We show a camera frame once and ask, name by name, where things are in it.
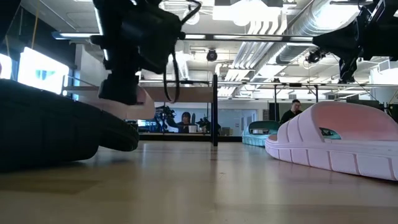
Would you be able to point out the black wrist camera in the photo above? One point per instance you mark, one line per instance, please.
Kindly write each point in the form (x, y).
(368, 14)
(161, 40)

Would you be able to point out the black ceiling dome camera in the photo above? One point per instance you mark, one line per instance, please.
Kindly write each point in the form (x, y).
(212, 55)

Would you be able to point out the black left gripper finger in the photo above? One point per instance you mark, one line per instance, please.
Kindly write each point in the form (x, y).
(118, 91)

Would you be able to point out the wooden shelf with black legs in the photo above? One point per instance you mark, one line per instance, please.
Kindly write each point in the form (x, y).
(186, 95)

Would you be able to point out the black rubber slide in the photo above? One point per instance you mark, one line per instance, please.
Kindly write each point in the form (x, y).
(40, 130)
(119, 137)

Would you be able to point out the bright window pane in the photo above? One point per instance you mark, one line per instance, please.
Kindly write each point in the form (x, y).
(40, 71)

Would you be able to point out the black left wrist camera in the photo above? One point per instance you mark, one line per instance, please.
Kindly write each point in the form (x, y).
(161, 40)

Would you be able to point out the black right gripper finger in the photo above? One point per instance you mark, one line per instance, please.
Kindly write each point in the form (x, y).
(348, 70)
(339, 43)

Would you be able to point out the silver ventilation duct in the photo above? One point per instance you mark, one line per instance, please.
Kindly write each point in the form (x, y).
(311, 21)

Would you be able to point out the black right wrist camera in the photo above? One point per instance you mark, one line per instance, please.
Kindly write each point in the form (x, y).
(368, 14)

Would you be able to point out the black background table frame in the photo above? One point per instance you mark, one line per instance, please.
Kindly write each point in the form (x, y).
(275, 105)

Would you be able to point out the person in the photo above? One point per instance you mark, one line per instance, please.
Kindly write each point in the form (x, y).
(185, 124)
(290, 115)

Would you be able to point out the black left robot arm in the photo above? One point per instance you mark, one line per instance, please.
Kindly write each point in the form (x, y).
(115, 6)

